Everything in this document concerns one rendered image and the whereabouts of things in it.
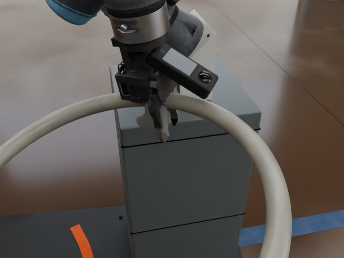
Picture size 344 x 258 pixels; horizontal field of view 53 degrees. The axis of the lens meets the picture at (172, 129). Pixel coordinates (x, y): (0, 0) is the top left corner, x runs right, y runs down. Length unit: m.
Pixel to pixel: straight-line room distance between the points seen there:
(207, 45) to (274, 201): 0.58
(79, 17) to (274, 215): 0.47
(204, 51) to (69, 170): 1.37
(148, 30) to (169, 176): 0.60
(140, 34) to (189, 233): 0.87
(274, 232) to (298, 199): 1.57
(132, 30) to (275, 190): 0.30
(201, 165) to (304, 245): 0.89
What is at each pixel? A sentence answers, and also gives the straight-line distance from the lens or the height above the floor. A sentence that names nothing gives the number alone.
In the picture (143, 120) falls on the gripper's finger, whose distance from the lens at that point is 0.64.
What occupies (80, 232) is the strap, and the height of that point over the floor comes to 0.02.
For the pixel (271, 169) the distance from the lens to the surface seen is 0.48.
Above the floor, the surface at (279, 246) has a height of 1.05.
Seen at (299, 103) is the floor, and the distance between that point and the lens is 2.81.
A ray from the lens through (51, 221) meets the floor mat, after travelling 1.85.
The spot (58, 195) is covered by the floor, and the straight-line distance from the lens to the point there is 1.99.
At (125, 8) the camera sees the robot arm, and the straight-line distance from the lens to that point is 0.52.
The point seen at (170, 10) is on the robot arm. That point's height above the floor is 1.10.
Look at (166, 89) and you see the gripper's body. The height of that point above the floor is 1.08.
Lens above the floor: 1.37
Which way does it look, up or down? 36 degrees down
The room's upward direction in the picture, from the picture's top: straight up
